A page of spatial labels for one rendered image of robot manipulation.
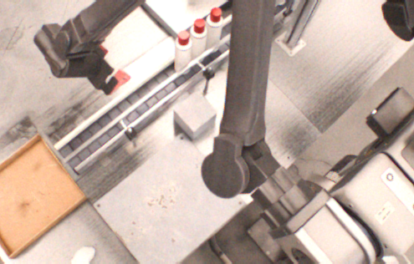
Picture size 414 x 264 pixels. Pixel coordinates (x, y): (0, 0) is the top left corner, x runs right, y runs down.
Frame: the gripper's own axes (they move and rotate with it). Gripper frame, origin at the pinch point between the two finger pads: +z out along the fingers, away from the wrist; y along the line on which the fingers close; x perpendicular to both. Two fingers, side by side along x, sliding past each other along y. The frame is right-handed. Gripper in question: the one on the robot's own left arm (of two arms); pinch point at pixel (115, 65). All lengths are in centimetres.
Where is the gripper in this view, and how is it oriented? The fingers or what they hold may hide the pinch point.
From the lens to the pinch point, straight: 101.1
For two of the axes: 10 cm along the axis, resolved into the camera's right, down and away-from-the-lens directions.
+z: 4.4, -1.2, 8.9
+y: -6.6, -7.2, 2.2
